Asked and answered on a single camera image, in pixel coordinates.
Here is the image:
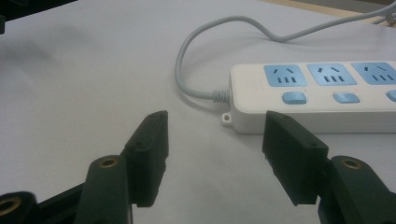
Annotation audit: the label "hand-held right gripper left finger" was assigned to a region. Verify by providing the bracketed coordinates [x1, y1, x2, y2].
[74, 110, 170, 224]

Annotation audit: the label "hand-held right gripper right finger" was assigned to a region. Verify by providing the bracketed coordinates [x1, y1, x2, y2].
[262, 110, 396, 224]

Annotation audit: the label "white power strip blue sockets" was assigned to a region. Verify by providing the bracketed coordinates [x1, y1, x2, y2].
[220, 60, 396, 134]

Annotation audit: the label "grey power strip cable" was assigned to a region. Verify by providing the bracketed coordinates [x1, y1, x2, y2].
[174, 2, 396, 105]

